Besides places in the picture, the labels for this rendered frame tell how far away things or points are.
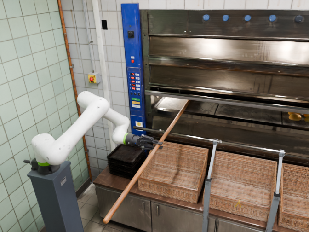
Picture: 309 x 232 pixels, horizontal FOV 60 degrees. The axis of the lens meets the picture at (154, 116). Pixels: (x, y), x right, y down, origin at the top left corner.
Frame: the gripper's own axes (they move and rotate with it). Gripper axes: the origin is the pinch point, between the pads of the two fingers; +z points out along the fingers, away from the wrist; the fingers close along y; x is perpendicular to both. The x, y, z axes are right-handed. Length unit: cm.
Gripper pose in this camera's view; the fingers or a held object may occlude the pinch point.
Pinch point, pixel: (158, 144)
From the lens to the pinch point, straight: 204.4
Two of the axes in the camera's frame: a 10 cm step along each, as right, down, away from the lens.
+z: 9.3, 1.4, -3.5
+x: -3.8, 4.3, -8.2
